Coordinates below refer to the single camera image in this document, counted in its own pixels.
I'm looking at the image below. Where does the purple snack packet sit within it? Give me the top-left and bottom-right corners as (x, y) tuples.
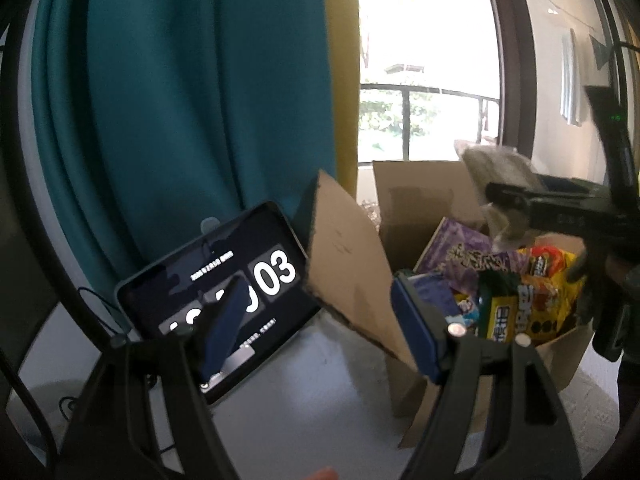
(412, 216), (531, 291)

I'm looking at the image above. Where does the hanging grey cloth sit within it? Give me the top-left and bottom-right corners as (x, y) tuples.
(560, 27), (583, 126)

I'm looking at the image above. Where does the yellow red black snack packet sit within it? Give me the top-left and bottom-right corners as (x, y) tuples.
(517, 244), (588, 333)

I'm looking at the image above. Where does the cardboard box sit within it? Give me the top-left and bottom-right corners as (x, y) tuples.
(306, 160), (593, 448)

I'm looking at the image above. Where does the tablet with clock display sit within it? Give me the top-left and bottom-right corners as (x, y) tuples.
(114, 201), (321, 406)

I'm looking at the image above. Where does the black tablet cable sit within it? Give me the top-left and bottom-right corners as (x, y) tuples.
(75, 285), (132, 336)

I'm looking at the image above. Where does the yellow curtain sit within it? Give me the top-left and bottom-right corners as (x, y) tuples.
(320, 0), (362, 201)

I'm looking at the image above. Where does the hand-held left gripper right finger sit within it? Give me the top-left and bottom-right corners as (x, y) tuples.
(391, 269), (583, 480)

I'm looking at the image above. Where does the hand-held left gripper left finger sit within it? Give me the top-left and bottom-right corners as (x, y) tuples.
(55, 274), (251, 480)

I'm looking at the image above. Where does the dark window frame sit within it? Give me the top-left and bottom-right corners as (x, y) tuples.
(480, 0), (536, 161)

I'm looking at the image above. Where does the teal curtain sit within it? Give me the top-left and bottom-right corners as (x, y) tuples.
(30, 0), (341, 286)

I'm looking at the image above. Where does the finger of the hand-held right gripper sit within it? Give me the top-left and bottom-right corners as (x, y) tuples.
(535, 175), (608, 198)
(485, 182), (541, 233)

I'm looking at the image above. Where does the balcony railing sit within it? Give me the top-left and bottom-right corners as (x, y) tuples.
(359, 82), (501, 161)

